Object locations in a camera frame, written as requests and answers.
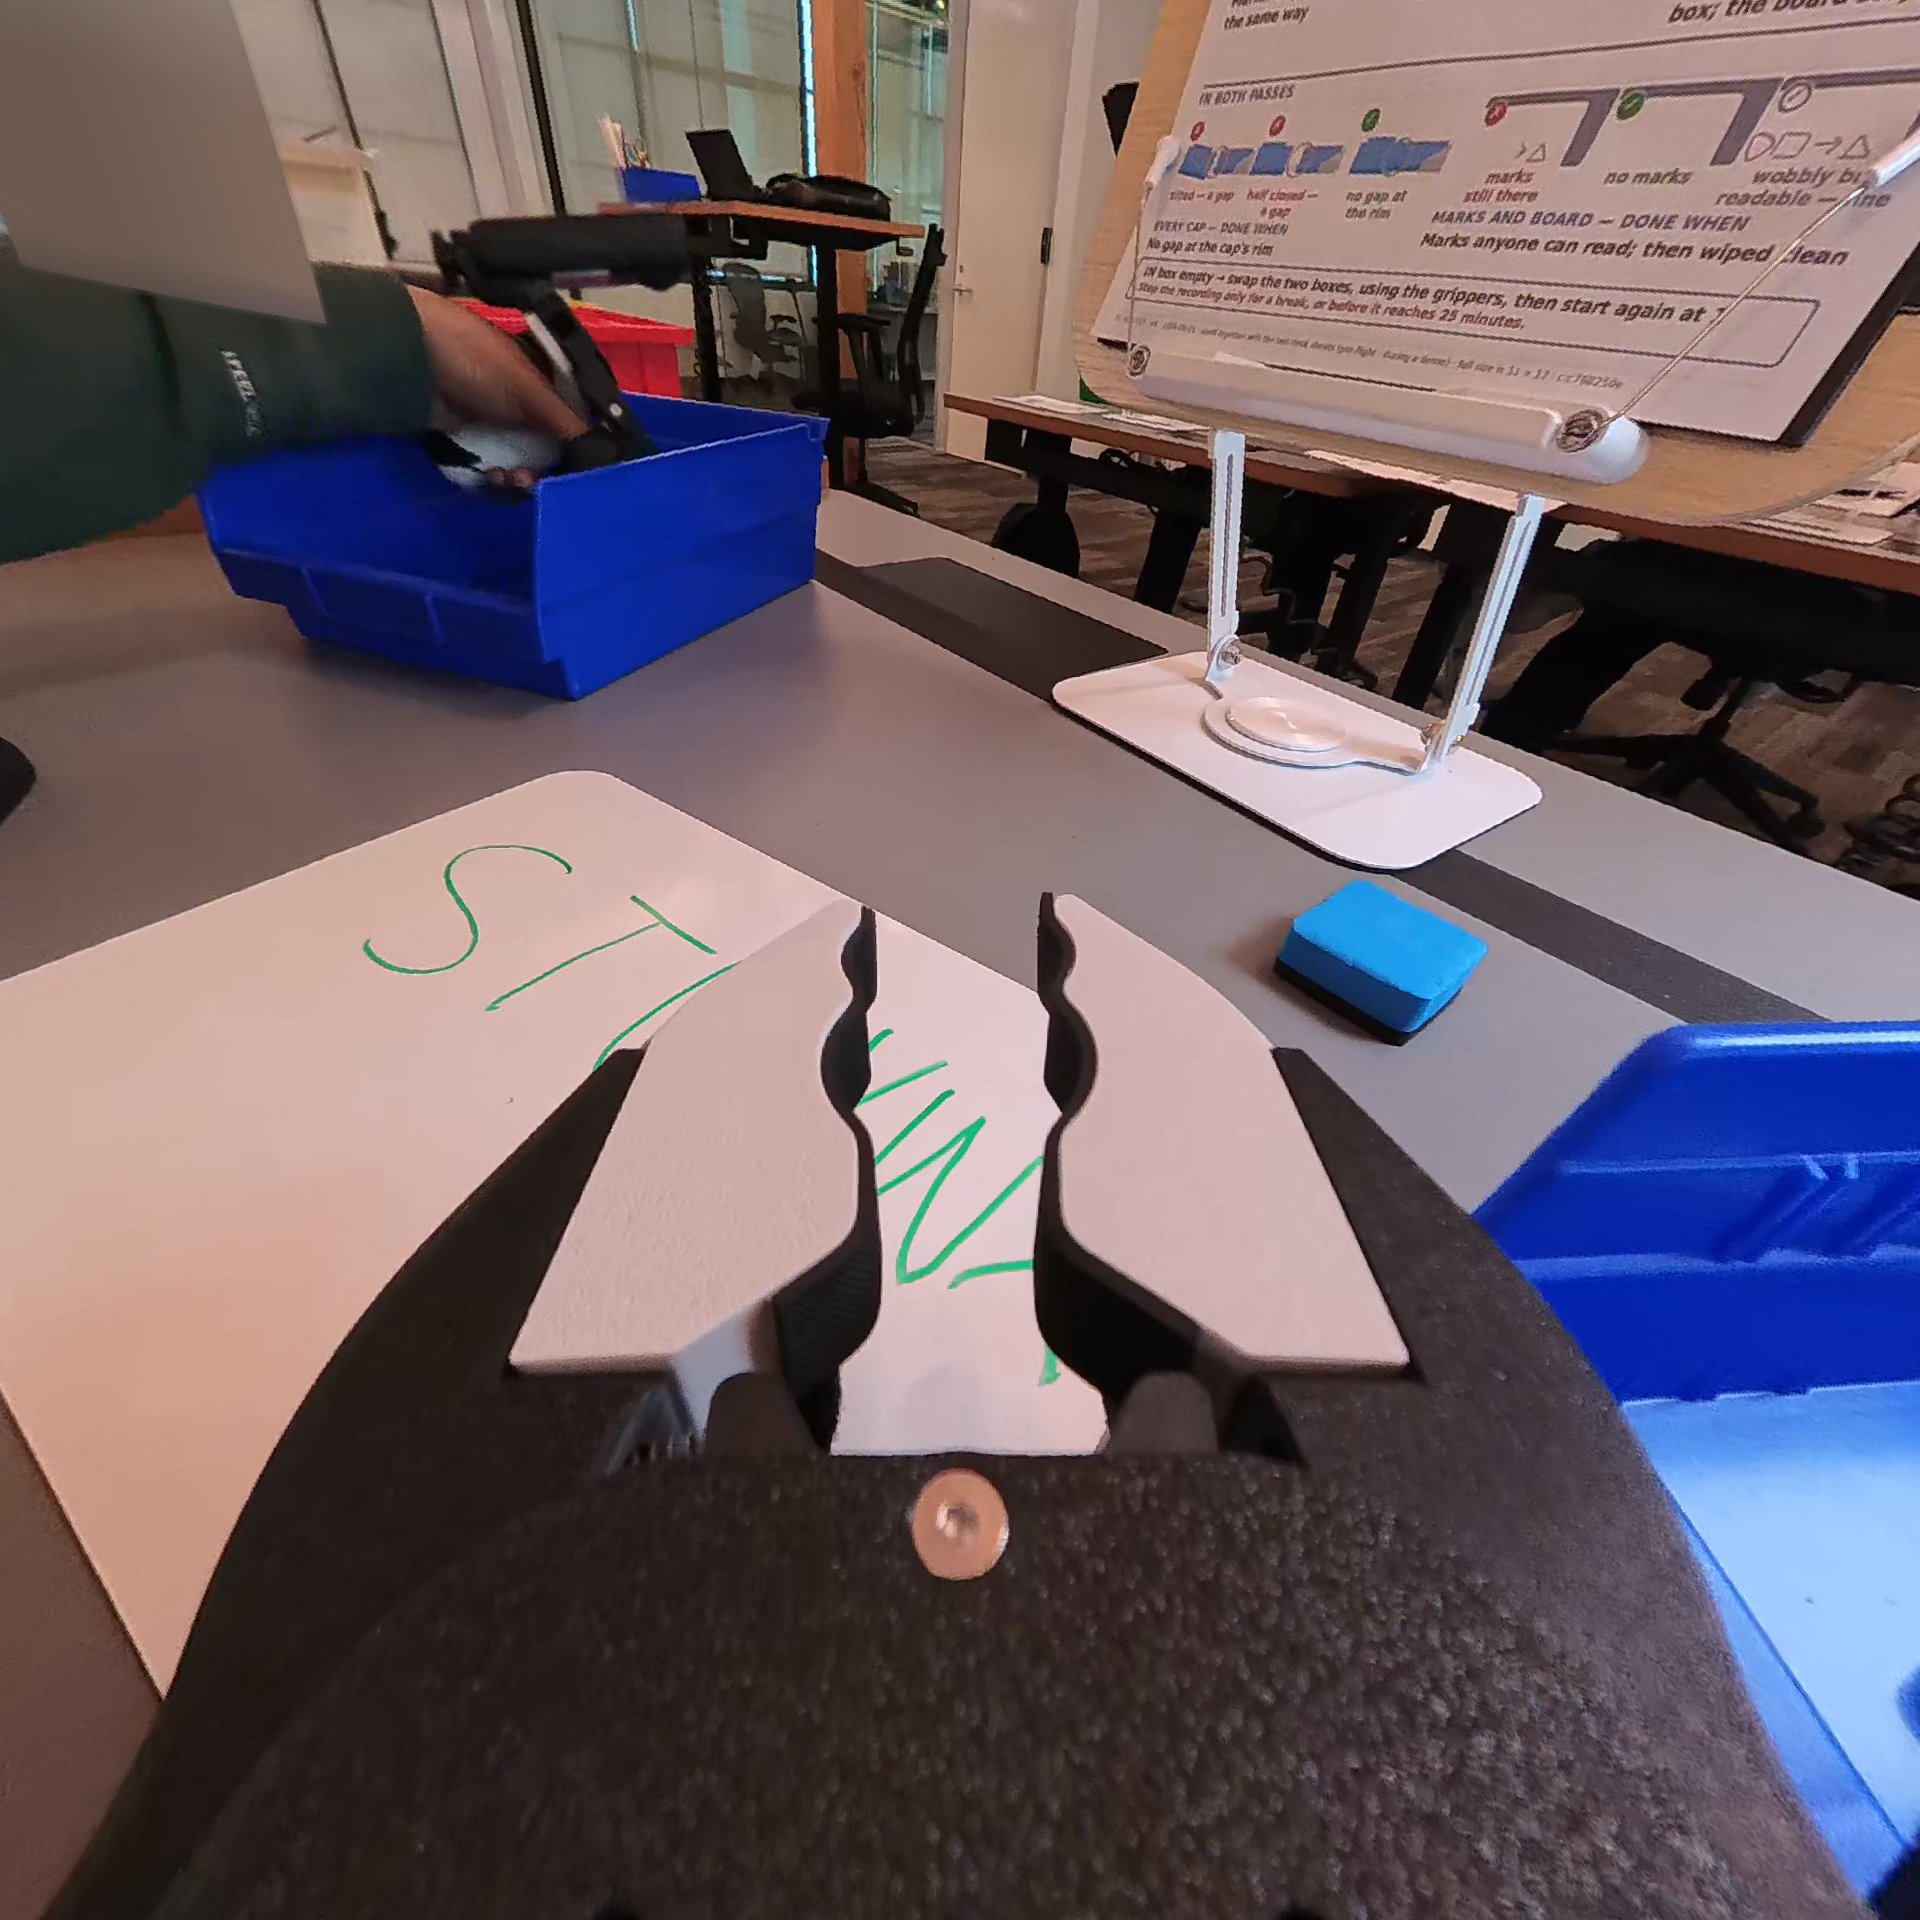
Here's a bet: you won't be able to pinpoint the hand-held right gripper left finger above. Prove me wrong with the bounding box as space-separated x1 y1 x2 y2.
508 902 886 1425

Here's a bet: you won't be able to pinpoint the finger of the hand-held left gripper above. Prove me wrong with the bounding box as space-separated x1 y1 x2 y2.
439 422 583 489

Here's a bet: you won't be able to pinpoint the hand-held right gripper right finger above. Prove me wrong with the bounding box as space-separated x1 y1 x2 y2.
1035 892 1415 1382

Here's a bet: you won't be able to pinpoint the blue plastic bin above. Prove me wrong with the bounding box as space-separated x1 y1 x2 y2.
195 393 829 701
1470 1020 1920 1920

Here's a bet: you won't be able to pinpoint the small white whiteboard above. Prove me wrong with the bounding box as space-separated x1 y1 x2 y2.
0 769 1119 1697

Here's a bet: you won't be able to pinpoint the person's left forearm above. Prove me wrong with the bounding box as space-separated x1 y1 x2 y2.
0 246 436 565

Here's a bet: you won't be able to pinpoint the blue whiteboard eraser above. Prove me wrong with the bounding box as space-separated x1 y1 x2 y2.
1276 877 1491 1048

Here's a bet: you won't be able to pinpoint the person's left hand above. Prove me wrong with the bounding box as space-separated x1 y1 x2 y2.
405 285 587 489

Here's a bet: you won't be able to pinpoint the red plastic bin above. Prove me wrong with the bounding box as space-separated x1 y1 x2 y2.
449 297 700 404

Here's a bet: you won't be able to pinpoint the wooden standing desk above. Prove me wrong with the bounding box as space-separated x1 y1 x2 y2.
598 194 927 489

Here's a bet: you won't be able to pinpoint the black office chair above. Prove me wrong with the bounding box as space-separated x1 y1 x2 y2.
832 225 947 453

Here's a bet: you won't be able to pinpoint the wooden pillar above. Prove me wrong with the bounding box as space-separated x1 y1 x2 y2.
808 0 876 301

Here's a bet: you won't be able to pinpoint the wooden desk black legs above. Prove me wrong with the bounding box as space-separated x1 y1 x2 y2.
943 390 1920 723

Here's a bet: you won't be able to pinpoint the white door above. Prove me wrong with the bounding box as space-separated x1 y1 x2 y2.
948 0 1142 453

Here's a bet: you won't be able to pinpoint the printed instruction sheet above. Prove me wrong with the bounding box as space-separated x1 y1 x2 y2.
1093 0 1920 448

